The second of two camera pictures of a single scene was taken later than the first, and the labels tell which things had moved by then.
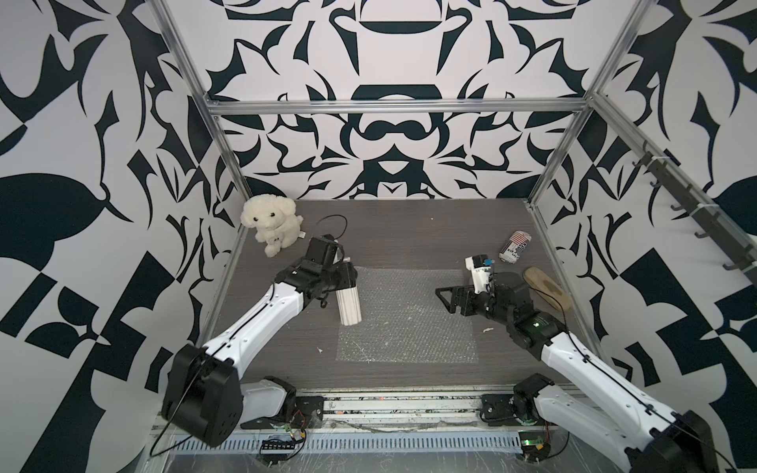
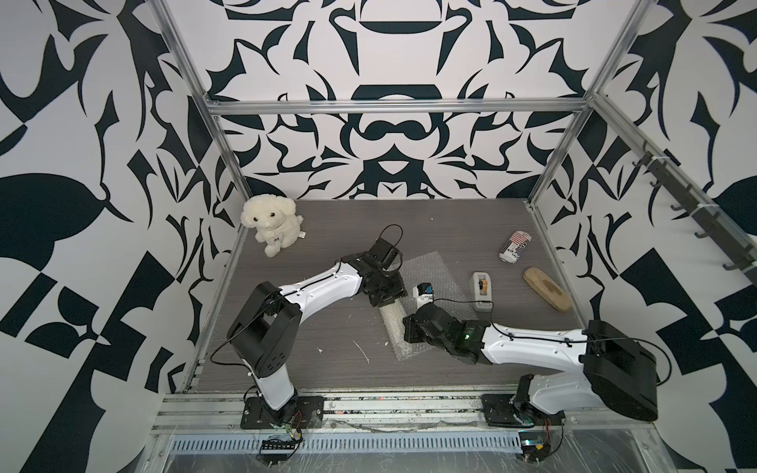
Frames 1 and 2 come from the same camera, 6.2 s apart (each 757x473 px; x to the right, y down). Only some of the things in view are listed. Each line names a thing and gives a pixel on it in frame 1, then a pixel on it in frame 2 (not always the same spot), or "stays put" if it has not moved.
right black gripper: x=457 y=292 → x=409 y=323
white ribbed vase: x=349 y=305 → x=393 y=314
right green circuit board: x=535 y=445 stays put
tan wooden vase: x=548 y=289 stays put
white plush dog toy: x=276 y=222 stays put
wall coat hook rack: x=716 y=228 stays put
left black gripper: x=347 y=275 → x=398 y=289
